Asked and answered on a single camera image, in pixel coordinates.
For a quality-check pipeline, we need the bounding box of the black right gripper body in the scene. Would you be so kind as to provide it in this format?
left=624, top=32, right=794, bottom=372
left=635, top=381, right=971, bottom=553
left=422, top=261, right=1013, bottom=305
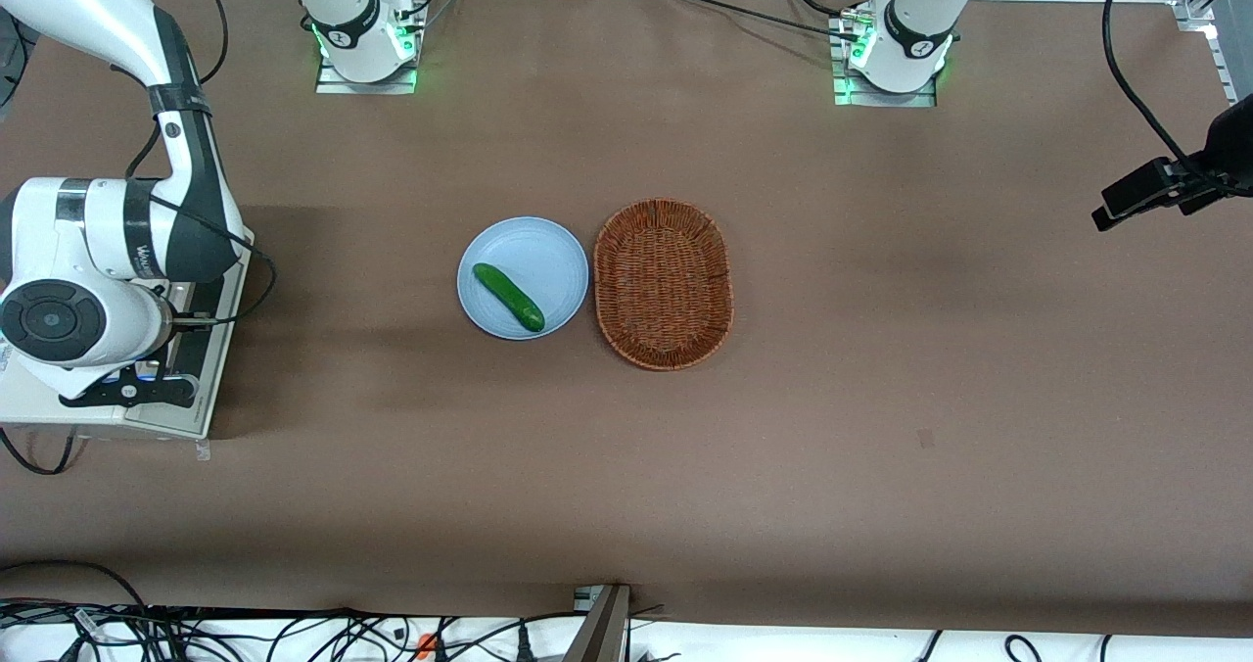
left=59, top=374, right=203, bottom=409

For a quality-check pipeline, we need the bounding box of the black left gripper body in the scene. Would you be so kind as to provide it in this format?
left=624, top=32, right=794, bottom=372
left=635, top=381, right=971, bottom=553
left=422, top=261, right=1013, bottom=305
left=1187, top=94, right=1253, bottom=199

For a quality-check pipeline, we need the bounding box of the oven door with metal handle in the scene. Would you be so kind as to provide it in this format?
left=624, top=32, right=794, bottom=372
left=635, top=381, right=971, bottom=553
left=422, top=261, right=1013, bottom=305
left=127, top=249, right=248, bottom=436

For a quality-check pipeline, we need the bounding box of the white toaster oven body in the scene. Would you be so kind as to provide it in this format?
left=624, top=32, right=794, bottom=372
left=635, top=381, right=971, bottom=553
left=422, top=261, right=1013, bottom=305
left=0, top=223, right=257, bottom=440

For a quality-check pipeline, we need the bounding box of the brown table cover sheet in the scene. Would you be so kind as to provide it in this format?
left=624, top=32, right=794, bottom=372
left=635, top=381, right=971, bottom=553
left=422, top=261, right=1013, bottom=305
left=0, top=0, right=1253, bottom=639

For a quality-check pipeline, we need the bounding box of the green cucumber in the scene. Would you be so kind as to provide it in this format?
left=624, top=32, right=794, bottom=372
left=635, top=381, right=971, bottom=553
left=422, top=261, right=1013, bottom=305
left=472, top=262, right=546, bottom=333

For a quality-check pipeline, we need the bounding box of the light blue plate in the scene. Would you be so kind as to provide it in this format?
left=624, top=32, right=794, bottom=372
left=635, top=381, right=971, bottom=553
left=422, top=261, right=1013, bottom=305
left=456, top=215, right=590, bottom=341

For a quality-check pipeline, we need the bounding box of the brown wicker basket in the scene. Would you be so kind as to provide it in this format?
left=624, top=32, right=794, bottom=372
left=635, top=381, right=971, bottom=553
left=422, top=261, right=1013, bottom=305
left=593, top=198, right=735, bottom=372

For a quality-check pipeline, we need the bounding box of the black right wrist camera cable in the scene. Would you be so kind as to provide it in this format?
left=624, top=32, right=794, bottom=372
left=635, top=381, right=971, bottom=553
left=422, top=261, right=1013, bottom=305
left=125, top=0, right=279, bottom=336

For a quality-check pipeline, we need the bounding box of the aluminium frame profile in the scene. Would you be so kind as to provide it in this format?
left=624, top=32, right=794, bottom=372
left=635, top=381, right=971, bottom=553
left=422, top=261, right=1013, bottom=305
left=1173, top=0, right=1253, bottom=81

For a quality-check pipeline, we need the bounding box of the black oven power cord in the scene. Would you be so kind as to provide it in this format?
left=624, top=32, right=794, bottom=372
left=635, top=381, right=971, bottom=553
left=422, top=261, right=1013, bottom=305
left=0, top=427, right=77, bottom=477

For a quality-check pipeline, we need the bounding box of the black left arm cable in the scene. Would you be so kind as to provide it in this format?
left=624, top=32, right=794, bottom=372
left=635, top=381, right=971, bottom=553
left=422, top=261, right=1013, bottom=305
left=1102, top=0, right=1230, bottom=195

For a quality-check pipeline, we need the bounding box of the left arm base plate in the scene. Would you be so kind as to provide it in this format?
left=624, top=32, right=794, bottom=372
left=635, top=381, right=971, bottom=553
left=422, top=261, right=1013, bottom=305
left=831, top=11, right=939, bottom=109

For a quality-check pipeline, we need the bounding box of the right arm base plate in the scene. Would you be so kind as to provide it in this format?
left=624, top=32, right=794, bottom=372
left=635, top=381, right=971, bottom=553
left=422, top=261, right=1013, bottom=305
left=314, top=11, right=424, bottom=96

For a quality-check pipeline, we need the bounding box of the black cable to arm base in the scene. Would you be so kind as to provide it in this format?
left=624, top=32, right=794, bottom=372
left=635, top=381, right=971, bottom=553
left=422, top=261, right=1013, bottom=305
left=664, top=0, right=864, bottom=42

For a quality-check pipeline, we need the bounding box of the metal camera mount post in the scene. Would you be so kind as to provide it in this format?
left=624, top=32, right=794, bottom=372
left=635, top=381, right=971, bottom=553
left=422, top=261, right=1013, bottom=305
left=563, top=584, right=633, bottom=662

